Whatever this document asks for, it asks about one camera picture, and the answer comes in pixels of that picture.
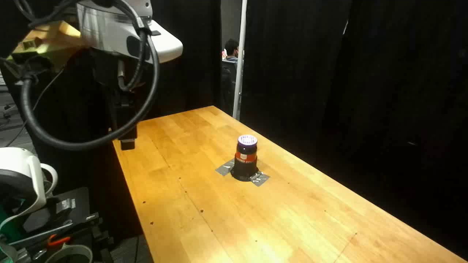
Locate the black curtain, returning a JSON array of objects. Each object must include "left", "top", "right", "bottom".
[{"left": 241, "top": 0, "right": 468, "bottom": 254}]

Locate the white metal pole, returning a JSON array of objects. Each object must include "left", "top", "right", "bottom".
[{"left": 231, "top": 0, "right": 249, "bottom": 121}]

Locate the thick black cable hose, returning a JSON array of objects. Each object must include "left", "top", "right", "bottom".
[{"left": 19, "top": 27, "right": 161, "bottom": 152}]

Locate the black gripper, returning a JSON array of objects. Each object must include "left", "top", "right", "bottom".
[{"left": 89, "top": 48, "right": 149, "bottom": 152}]

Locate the dark equipment with orange handle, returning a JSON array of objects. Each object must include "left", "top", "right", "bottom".
[{"left": 0, "top": 187, "right": 116, "bottom": 263}]

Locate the person with dark hair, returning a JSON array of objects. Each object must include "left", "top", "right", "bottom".
[{"left": 221, "top": 38, "right": 241, "bottom": 62}]

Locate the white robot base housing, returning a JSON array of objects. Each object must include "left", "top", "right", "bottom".
[{"left": 0, "top": 146, "right": 60, "bottom": 222}]

